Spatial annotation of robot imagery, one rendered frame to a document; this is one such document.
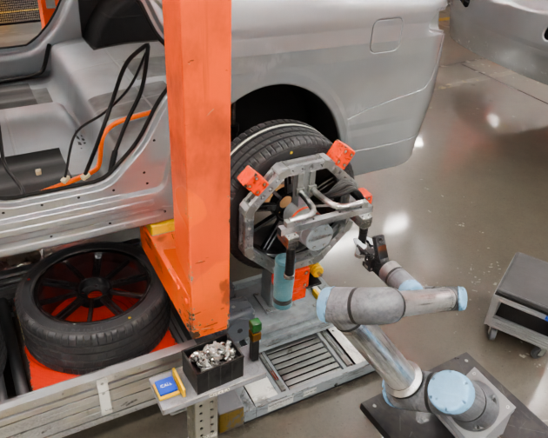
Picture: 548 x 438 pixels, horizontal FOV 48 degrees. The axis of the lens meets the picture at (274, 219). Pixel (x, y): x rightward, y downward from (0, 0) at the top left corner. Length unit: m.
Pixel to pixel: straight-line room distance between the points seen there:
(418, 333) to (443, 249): 0.81
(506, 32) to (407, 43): 1.85
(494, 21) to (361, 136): 2.05
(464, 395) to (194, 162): 1.23
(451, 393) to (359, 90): 1.41
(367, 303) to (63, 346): 1.33
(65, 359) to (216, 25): 1.53
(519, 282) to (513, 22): 2.05
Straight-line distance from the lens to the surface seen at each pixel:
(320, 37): 2.70
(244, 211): 2.43
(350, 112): 2.94
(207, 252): 2.24
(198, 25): 1.84
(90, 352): 2.65
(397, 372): 2.26
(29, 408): 2.61
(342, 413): 2.96
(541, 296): 3.33
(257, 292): 3.13
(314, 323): 3.10
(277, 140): 2.51
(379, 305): 1.89
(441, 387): 2.33
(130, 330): 2.63
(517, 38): 4.71
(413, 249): 3.98
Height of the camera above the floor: 2.31
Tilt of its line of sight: 34 degrees down
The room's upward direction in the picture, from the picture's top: 3 degrees clockwise
